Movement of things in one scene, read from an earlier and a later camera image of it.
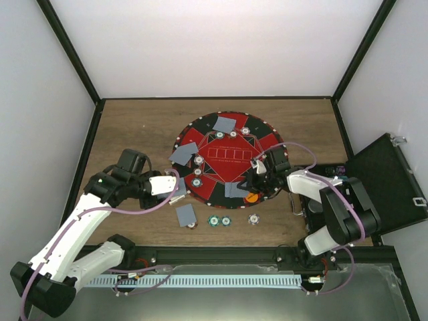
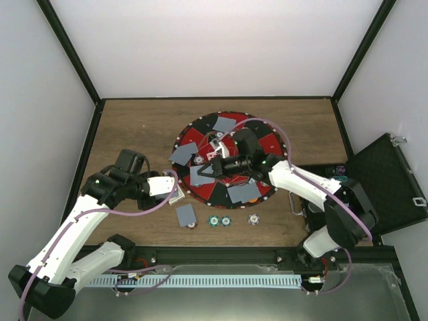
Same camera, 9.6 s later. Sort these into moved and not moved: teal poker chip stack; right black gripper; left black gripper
Moved: right black gripper
Not moved: left black gripper; teal poker chip stack
